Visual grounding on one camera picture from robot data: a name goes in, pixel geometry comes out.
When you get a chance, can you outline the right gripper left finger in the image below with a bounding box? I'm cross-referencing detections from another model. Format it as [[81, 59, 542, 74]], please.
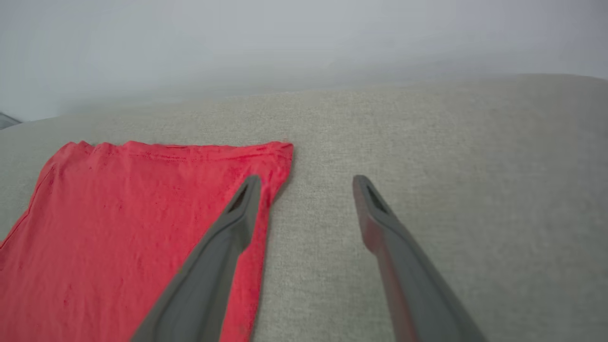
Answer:
[[131, 175, 263, 342]]

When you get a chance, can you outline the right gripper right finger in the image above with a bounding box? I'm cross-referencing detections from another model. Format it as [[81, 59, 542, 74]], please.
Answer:
[[352, 175, 487, 342]]

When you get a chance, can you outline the red basketball jersey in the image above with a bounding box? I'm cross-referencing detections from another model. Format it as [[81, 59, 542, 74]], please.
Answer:
[[0, 140, 294, 342]]

